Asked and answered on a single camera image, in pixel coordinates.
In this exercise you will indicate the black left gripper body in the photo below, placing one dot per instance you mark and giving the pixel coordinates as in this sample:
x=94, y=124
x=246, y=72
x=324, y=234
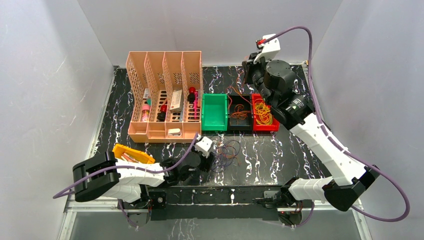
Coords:
x=205, y=162

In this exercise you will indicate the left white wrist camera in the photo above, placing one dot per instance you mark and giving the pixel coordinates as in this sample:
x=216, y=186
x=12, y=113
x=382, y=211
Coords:
x=203, y=145

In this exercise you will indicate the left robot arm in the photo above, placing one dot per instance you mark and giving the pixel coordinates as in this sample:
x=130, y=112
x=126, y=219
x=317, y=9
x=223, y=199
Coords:
x=107, y=176

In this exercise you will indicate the beige plastic file organizer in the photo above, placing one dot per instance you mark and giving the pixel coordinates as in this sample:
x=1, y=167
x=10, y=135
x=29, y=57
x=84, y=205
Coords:
x=167, y=89

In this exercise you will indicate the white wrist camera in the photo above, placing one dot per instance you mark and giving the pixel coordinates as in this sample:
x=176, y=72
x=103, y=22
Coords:
x=269, y=47
x=203, y=145

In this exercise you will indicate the red and black stamp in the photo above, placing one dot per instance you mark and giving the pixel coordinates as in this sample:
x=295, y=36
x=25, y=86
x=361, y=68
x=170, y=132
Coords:
x=161, y=116

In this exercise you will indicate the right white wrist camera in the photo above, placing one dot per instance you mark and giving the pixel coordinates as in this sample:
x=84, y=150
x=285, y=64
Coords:
x=269, y=47

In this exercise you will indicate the black storage bin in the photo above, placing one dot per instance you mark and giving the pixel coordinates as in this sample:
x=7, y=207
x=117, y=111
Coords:
x=240, y=113

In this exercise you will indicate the red storage bin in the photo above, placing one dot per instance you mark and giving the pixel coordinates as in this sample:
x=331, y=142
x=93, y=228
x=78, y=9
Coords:
x=263, y=120

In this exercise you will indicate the pink glue bottle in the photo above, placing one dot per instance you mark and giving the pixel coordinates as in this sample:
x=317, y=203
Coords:
x=145, y=112

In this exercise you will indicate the small barcode box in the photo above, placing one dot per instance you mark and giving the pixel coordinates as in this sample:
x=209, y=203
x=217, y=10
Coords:
x=146, y=93

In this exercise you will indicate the white cardboard box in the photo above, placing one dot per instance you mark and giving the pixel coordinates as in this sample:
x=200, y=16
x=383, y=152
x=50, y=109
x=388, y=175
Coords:
x=177, y=101

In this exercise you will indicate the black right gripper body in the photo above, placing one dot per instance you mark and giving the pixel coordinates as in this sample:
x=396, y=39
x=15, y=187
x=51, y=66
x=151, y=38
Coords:
x=254, y=71

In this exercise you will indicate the green storage bin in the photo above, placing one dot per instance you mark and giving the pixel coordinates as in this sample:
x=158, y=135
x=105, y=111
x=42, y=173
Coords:
x=214, y=112

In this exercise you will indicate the yellow tray with pens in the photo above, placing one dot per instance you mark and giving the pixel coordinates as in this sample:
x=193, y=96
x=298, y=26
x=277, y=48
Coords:
x=131, y=155

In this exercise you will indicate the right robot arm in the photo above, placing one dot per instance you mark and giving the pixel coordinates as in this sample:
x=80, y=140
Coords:
x=274, y=80

